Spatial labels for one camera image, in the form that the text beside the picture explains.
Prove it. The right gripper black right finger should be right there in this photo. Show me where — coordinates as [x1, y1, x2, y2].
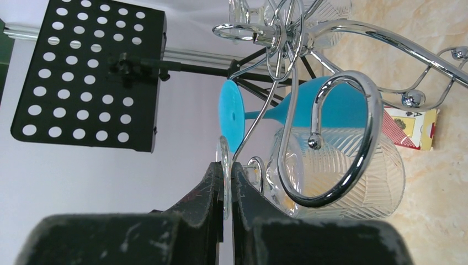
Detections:
[231, 162, 413, 264]

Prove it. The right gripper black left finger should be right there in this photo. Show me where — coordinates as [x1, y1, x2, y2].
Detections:
[15, 162, 224, 264]

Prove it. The clear patterned wine glass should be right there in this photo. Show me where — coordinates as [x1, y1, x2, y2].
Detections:
[215, 126, 407, 221]

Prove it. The blue wine glass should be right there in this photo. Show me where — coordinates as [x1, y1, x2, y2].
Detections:
[218, 76, 384, 153]

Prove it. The chrome wine glass rack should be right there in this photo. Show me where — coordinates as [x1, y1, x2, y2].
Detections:
[212, 1, 467, 208]

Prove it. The clear small wine glass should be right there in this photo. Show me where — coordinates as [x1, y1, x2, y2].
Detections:
[228, 0, 265, 24]

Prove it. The black perforated plate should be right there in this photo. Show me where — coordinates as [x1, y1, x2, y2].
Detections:
[10, 1, 167, 152]

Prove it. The black tripod stand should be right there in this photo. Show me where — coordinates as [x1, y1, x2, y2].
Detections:
[107, 48, 272, 101]

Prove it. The playing card box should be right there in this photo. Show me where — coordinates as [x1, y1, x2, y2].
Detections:
[382, 107, 440, 151]

